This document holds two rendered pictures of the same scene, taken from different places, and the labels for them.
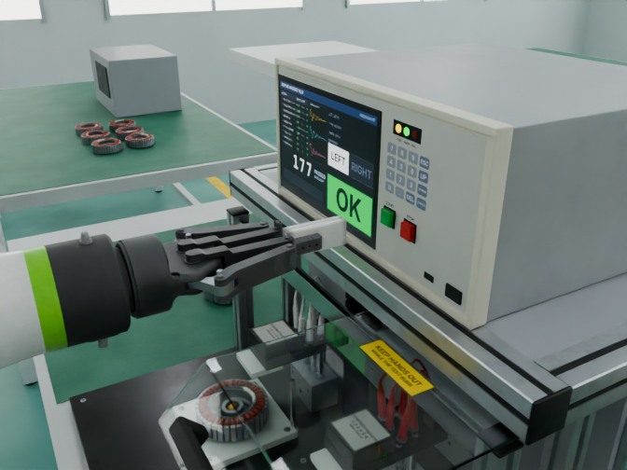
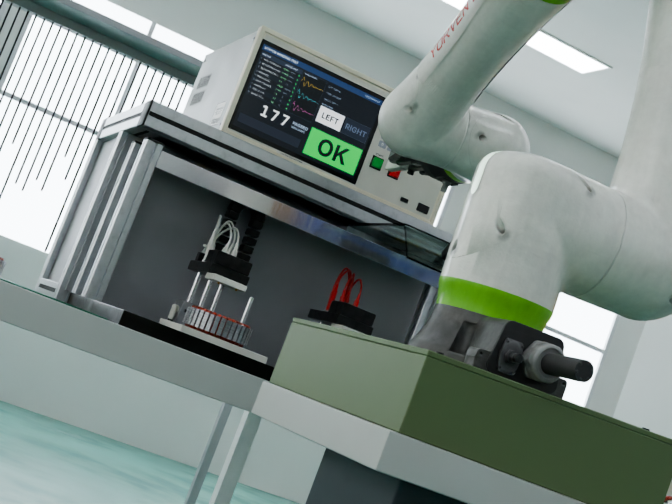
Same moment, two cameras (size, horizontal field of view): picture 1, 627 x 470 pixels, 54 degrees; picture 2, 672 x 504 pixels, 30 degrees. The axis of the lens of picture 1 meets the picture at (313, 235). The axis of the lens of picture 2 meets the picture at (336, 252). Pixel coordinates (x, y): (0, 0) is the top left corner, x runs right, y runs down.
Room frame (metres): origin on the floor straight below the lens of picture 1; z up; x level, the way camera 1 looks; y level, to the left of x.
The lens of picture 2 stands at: (0.30, 2.12, 0.75)
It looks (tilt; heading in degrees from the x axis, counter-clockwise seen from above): 6 degrees up; 279
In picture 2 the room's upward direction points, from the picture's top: 21 degrees clockwise
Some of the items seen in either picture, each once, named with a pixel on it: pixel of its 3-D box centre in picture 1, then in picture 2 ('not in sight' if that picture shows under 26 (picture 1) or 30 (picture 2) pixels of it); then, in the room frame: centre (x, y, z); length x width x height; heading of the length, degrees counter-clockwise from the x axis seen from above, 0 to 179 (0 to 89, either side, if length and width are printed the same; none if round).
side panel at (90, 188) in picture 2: not in sight; (83, 217); (1.13, -0.13, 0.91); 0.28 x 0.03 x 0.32; 119
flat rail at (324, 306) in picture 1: (327, 306); (311, 225); (0.70, -0.02, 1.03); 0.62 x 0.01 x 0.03; 29
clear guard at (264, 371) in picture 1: (350, 417); (433, 264); (0.47, -0.04, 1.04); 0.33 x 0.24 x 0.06; 119
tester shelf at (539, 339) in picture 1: (460, 228); (284, 193); (0.80, -0.21, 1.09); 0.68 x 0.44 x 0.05; 29
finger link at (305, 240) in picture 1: (302, 249); not in sight; (0.56, 0.01, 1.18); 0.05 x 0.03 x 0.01; 119
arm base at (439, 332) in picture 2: not in sight; (504, 352); (0.30, 0.79, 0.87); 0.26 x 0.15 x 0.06; 121
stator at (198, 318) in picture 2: not in sight; (217, 326); (0.75, 0.13, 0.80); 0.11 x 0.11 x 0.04
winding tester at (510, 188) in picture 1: (477, 146); (313, 136); (0.79, -0.22, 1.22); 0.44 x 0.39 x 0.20; 29
